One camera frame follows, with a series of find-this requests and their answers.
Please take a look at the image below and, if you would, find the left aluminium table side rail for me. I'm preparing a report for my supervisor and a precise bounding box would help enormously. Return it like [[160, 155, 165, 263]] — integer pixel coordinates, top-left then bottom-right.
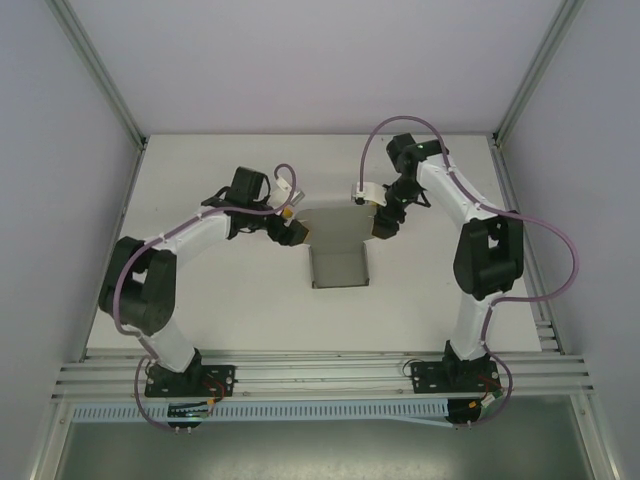
[[79, 144, 147, 362]]

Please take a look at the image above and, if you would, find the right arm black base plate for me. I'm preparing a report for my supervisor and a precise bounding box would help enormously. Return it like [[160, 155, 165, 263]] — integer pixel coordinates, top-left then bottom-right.
[[409, 360, 503, 396]]

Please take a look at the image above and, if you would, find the aluminium mounting rail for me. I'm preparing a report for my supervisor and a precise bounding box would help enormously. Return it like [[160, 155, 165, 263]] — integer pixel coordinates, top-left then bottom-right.
[[49, 349, 599, 401]]

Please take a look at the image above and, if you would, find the aluminium frame leg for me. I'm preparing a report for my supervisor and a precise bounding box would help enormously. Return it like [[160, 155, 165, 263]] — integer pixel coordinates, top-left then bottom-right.
[[569, 394, 632, 480], [29, 399, 74, 480]]

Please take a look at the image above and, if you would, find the grey metal lower panel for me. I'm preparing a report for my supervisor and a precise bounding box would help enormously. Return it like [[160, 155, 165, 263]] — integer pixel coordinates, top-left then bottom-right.
[[59, 422, 609, 480]]

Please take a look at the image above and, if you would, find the left arm base electronics board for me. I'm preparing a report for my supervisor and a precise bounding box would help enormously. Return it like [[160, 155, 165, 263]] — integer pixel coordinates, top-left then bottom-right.
[[166, 399, 214, 435]]

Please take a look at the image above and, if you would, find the right arm base electronics board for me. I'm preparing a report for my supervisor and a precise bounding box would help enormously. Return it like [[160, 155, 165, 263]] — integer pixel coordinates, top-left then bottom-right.
[[447, 397, 501, 431]]

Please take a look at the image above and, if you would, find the right aluminium frame leg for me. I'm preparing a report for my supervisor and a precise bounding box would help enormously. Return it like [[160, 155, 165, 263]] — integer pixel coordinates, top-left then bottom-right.
[[569, 394, 632, 480]]

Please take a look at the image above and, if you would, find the white slotted cable duct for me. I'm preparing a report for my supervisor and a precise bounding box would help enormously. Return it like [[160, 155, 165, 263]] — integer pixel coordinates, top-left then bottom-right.
[[72, 397, 454, 426]]

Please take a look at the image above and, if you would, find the right aluminium frame post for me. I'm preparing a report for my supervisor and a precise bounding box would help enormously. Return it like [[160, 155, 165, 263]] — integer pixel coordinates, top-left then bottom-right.
[[492, 0, 587, 147]]

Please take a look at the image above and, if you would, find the grey cloth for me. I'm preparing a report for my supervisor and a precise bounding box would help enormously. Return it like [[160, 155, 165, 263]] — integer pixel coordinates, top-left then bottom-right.
[[294, 207, 377, 290]]

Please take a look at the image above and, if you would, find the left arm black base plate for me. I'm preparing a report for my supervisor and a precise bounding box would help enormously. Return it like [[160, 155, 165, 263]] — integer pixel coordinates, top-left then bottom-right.
[[144, 364, 237, 400]]

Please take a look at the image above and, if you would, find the left aluminium frame leg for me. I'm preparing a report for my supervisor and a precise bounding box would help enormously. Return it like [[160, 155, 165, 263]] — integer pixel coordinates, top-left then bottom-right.
[[29, 399, 74, 480]]

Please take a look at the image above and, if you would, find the right aluminium table side rail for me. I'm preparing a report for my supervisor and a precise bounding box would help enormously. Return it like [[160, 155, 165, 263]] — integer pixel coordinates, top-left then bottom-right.
[[489, 144, 564, 354]]

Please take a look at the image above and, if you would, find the aluminium frame post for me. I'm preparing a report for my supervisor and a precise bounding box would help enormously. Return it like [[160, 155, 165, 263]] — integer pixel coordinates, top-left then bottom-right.
[[48, 0, 150, 151], [492, 0, 587, 147]]

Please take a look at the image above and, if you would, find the left aluminium frame post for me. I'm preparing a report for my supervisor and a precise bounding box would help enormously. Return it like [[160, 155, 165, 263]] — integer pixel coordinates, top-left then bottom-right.
[[48, 0, 150, 151]]

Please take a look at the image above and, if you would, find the aluminium table side rail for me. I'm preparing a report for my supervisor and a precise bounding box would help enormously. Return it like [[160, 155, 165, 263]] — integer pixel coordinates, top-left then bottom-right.
[[489, 144, 564, 354], [79, 144, 147, 362]]

